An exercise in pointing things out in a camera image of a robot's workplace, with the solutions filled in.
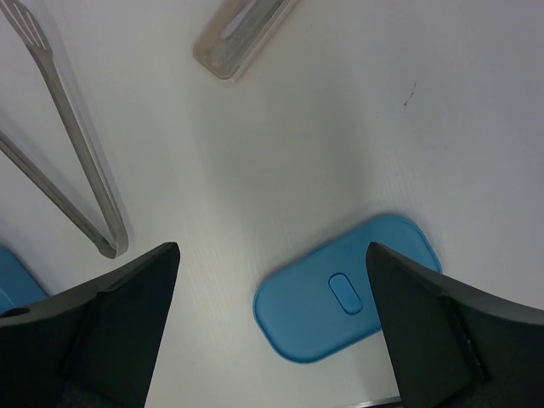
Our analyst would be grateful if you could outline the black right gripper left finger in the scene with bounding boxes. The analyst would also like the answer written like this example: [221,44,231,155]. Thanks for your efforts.
[1,242,180,407]

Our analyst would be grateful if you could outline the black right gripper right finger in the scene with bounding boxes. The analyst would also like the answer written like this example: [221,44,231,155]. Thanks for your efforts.
[365,242,543,407]

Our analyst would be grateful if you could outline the metal serving tongs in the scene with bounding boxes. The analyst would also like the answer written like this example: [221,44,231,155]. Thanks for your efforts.
[1,1,129,259]

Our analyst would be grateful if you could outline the blue two-compartment lunch box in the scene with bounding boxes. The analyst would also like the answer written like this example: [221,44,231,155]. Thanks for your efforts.
[0,247,48,314]

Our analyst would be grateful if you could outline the blue lunch box lid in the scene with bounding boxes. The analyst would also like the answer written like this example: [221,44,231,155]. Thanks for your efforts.
[253,214,442,364]

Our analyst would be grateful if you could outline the beige translucent cutlery case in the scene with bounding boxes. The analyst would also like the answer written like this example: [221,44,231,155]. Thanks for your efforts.
[192,0,298,82]

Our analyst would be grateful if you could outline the aluminium front rail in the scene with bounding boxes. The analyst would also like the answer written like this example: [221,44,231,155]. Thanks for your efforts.
[352,397,402,408]

